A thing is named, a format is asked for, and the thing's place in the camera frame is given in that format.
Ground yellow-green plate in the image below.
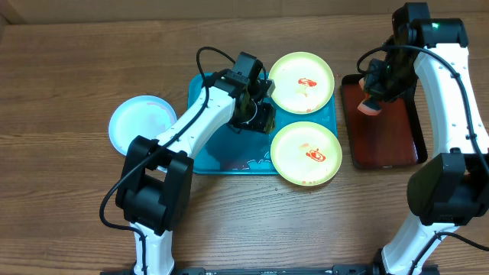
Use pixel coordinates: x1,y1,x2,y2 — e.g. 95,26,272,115
269,52,335,115
270,121,342,186

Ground light blue plate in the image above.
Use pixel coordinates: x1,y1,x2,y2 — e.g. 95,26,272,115
108,95,177,156

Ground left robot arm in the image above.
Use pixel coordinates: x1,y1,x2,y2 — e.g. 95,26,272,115
108,52,276,274

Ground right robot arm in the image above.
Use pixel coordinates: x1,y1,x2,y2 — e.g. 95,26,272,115
360,2,488,274

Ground teal plastic tray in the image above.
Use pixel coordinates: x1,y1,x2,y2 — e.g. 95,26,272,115
186,72,339,176

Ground black red-lined tray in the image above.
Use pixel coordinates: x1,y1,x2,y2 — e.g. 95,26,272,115
340,74,428,170

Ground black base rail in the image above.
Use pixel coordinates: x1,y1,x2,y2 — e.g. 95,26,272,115
99,264,440,275

